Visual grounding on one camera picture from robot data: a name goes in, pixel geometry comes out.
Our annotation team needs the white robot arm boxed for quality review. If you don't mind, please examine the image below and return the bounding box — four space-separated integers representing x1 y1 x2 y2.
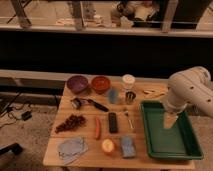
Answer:
161 67 213 129

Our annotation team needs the green plastic tray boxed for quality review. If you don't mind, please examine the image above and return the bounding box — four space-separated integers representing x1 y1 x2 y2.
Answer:
140 101 203 160

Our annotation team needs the wooden utensil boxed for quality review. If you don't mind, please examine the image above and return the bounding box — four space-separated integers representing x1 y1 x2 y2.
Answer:
143 89 165 98

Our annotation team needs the blue sponge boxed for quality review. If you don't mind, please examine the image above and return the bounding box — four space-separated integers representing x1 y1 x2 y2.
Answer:
120 136 136 158

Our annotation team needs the white cup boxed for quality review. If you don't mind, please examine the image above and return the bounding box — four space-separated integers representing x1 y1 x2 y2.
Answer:
122 74 135 90

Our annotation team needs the black rectangular block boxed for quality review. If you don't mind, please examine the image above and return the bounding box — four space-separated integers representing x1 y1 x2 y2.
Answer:
108 113 118 133

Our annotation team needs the orange fruit half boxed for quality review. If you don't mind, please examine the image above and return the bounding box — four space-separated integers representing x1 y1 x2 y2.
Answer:
101 139 115 154

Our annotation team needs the orange carrot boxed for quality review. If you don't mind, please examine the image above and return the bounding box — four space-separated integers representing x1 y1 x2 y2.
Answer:
95 117 101 140

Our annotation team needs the red bowl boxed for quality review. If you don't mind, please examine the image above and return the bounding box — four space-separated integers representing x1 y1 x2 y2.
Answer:
91 76 111 94

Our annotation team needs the bunch of dark grapes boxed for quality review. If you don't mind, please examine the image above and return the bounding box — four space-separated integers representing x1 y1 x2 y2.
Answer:
55 114 86 133

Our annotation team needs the purple bowl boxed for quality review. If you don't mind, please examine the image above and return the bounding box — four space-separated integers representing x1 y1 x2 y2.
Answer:
67 75 88 94

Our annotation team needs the blue grey cloth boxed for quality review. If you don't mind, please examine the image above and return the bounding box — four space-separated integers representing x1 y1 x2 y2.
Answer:
58 136 88 165

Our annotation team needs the black power adapter with cable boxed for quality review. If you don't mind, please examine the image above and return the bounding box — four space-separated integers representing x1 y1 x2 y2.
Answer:
0 93 34 129

